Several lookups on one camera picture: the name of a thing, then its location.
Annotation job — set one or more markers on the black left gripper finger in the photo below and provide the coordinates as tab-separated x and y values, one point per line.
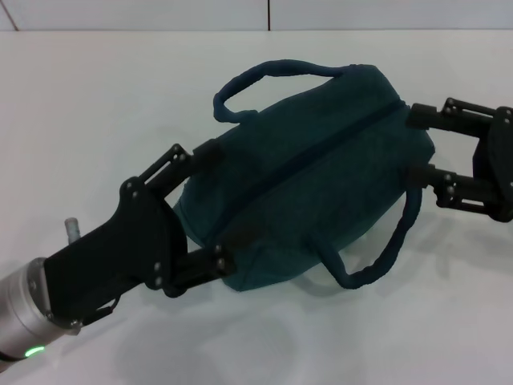
212	260
180	158

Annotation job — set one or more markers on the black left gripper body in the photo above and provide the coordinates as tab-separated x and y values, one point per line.
120	252

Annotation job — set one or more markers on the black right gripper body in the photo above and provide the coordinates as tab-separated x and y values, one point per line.
495	164

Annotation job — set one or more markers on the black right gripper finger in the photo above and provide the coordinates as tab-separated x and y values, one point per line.
453	186
453	116

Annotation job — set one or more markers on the dark teal insulated lunch bag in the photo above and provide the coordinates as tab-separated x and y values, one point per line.
304	180

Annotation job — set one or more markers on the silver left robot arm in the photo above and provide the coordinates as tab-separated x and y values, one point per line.
24	321

